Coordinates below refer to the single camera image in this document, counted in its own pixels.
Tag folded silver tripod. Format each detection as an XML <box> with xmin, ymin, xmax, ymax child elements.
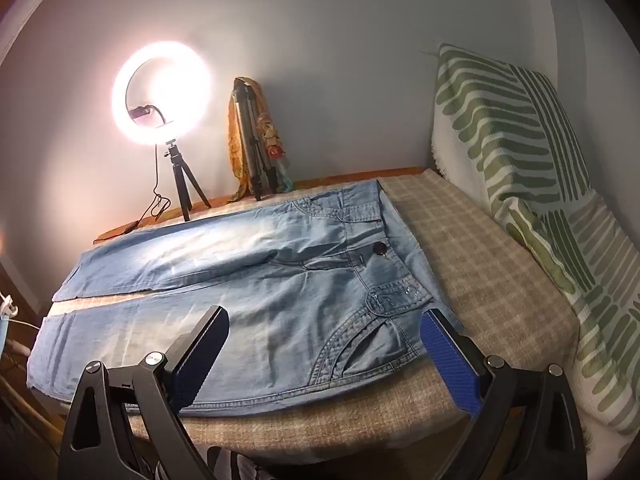
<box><xmin>232</xmin><ymin>80</ymin><xmax>280</xmax><ymax>202</ymax></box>

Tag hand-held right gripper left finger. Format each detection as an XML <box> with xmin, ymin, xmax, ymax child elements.
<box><xmin>57</xmin><ymin>305</ymin><xmax>231</xmax><ymax>480</ymax></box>

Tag round ring light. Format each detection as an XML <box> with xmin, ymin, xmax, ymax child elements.
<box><xmin>112</xmin><ymin>41</ymin><xmax>213</xmax><ymax>147</ymax></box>

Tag beige plaid blanket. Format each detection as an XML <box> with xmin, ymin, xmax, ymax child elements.
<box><xmin>42</xmin><ymin>167</ymin><xmax>581</xmax><ymax>463</ymax></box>

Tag black power cable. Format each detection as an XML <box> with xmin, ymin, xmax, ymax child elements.
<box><xmin>95</xmin><ymin>145</ymin><xmax>173</xmax><ymax>243</ymax></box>

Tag white charging cable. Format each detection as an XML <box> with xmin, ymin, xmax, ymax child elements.
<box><xmin>0</xmin><ymin>294</ymin><xmax>40</xmax><ymax>332</ymax></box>

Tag person's dark striped trousers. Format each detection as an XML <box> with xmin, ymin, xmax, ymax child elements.
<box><xmin>206</xmin><ymin>444</ymin><xmax>273</xmax><ymax>480</ymax></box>

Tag white green leaf-patterned blanket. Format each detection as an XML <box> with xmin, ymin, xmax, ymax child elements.
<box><xmin>431</xmin><ymin>42</ymin><xmax>640</xmax><ymax>436</ymax></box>

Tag black phone holder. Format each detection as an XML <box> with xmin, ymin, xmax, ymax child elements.
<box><xmin>129</xmin><ymin>104</ymin><xmax>176</xmax><ymax>128</ymax></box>

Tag light blue denim pants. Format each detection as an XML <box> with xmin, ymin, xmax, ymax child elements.
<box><xmin>26</xmin><ymin>179</ymin><xmax>463</xmax><ymax>417</ymax></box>

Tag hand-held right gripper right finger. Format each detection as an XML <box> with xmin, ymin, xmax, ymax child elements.
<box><xmin>421</xmin><ymin>308</ymin><xmax>588</xmax><ymax>480</ymax></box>

